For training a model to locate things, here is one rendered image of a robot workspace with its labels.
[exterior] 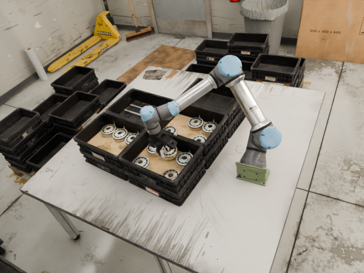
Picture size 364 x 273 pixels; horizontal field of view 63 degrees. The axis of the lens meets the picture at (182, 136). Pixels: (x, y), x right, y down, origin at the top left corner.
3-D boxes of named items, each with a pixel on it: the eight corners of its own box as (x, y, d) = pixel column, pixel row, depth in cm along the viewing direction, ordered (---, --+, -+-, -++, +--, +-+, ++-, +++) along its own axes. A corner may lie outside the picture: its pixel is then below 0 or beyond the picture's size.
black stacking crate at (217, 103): (248, 102, 210) (248, 89, 202) (229, 128, 193) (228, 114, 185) (200, 90, 229) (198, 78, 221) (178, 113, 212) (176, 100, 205)
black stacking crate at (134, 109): (177, 113, 212) (175, 100, 205) (153, 140, 196) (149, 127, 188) (135, 101, 231) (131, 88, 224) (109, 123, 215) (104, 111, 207)
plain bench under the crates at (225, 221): (311, 155, 271) (325, 91, 224) (256, 345, 174) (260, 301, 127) (162, 120, 339) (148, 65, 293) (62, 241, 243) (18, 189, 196)
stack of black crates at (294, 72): (296, 96, 313) (301, 57, 283) (288, 114, 295) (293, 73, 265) (258, 90, 331) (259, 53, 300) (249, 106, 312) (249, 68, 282)
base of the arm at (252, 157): (268, 169, 175) (272, 153, 175) (262, 168, 162) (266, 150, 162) (243, 163, 182) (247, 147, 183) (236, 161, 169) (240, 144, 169)
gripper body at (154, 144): (156, 137, 175) (151, 123, 166) (168, 142, 170) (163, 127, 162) (149, 147, 171) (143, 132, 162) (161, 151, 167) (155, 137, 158)
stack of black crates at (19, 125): (40, 140, 321) (19, 106, 291) (59, 147, 308) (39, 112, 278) (10, 166, 297) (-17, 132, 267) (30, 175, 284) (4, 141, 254)
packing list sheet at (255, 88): (265, 83, 243) (265, 83, 242) (256, 99, 229) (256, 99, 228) (227, 77, 257) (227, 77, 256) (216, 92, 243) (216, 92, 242)
